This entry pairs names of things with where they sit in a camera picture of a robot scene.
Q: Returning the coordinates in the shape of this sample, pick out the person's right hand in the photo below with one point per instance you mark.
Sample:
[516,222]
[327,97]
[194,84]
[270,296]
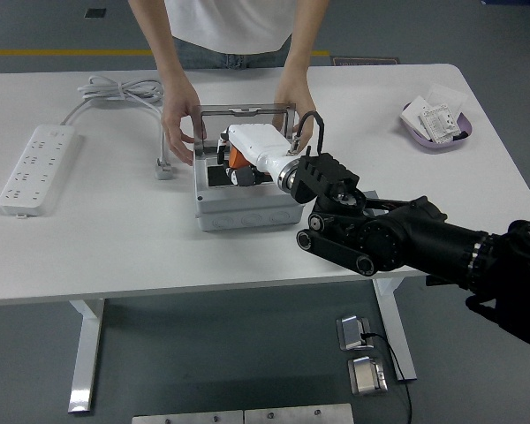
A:
[179,110]

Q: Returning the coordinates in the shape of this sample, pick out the person's left hand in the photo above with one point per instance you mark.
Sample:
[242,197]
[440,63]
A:
[296,95]

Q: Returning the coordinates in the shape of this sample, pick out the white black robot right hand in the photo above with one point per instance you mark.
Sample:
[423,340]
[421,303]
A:
[256,141]

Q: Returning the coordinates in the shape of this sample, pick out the transparent grey box lid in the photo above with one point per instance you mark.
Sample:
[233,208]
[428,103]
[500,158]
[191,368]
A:
[247,107]

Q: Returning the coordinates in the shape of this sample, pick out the grey plastic junction box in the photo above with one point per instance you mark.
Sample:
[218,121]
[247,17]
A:
[247,212]

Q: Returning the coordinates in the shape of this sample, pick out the person's left forearm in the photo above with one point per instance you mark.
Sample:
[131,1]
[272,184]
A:
[305,40]

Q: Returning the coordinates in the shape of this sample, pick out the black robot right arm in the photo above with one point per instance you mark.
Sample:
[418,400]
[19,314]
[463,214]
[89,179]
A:
[424,234]

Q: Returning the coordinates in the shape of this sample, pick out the person's right forearm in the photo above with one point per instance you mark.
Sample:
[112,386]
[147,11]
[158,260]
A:
[159,40]

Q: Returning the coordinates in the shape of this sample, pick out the silver floor socket box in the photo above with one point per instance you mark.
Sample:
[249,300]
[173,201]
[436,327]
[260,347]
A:
[365,375]
[351,331]

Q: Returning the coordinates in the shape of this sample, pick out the white power plug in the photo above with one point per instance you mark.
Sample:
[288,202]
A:
[164,171]

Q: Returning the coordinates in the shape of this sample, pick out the dark floor sign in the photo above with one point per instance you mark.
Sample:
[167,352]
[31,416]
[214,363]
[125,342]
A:
[365,61]

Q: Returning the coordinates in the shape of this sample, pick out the person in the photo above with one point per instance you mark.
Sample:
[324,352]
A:
[229,26]

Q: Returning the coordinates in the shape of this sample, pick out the plain white socket panel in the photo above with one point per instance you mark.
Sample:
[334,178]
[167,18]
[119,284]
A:
[413,115]

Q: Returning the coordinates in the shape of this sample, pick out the black floor square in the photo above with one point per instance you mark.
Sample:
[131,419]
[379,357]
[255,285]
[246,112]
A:
[95,13]

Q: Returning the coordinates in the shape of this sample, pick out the purple plastic tray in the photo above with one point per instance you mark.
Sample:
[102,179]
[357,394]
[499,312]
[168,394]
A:
[428,146]

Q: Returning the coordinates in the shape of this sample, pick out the printed white socket panel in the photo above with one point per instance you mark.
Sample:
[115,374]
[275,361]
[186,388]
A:
[439,123]

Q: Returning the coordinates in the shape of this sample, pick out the white square cover plate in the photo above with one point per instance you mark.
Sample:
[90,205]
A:
[446,95]

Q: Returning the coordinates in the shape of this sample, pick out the white power strip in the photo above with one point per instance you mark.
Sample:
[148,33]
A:
[35,168]

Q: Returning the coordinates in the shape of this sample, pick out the black table control panel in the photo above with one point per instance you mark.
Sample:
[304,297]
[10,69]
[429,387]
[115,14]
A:
[432,281]

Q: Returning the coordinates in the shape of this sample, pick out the white table leg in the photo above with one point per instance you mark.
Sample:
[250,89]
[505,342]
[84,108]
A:
[86,353]
[397,335]

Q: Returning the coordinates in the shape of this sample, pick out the grey metal plate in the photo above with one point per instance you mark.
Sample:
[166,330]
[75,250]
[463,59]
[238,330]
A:
[298,414]
[185,418]

